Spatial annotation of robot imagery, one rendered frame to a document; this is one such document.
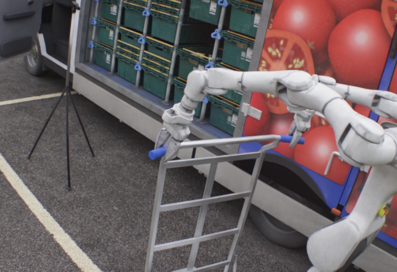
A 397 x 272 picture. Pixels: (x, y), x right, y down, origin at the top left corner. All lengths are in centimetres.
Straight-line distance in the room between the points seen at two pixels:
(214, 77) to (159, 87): 250
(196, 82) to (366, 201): 67
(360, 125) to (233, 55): 223
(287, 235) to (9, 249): 206
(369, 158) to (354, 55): 148
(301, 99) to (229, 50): 202
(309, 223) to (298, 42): 125
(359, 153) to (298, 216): 189
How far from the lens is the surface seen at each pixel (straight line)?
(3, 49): 513
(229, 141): 170
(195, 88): 131
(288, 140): 189
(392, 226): 259
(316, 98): 114
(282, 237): 316
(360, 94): 167
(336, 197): 267
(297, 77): 118
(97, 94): 435
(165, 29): 366
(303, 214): 283
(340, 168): 259
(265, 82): 123
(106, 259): 277
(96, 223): 307
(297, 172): 274
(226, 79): 126
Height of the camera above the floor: 191
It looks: 23 degrees down
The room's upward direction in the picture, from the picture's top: 12 degrees clockwise
